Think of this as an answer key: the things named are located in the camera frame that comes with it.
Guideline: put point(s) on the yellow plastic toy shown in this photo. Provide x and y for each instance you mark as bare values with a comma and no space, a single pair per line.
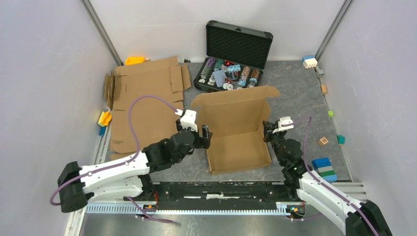
135,60

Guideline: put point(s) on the small orange wooden block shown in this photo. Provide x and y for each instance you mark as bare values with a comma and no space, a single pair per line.
324,89

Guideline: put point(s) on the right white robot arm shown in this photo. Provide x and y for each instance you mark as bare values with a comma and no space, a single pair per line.
350,215

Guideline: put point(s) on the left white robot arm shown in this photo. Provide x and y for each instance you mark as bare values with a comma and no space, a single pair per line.
128,176

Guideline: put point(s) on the small grey block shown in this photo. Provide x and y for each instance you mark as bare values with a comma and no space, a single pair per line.
319,72

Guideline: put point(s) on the wooden letter cube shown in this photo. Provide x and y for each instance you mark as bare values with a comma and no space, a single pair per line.
323,141

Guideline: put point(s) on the brown cardboard box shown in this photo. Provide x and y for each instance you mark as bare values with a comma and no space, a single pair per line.
235,118

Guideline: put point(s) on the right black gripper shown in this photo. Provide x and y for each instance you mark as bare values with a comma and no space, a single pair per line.
268,129

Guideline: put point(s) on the flat cardboard sheet stack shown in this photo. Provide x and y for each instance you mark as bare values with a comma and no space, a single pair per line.
141,96

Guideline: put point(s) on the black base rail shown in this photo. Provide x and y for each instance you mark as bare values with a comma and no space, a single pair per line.
227,195

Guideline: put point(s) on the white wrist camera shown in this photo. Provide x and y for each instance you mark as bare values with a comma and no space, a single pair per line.
188,116
284,123

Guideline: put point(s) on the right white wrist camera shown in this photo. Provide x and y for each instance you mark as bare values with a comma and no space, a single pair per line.
284,123

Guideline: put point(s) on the blue white green block stack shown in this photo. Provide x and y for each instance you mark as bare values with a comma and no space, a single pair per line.
324,168

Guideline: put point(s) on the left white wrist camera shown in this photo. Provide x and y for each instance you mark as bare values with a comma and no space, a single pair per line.
188,116

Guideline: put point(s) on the blue white toy block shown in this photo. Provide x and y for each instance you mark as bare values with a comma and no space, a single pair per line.
309,62

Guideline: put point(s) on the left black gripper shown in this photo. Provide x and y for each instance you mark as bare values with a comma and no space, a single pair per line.
204,141

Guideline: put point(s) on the small teal block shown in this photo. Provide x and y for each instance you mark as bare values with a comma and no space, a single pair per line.
341,139

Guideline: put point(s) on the black poker chip case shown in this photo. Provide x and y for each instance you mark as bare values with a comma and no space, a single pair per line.
236,57

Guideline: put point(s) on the yellow orange toy block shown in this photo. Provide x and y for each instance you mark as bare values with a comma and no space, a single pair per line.
104,119

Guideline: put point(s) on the small blue block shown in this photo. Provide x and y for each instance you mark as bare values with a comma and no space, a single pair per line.
102,130

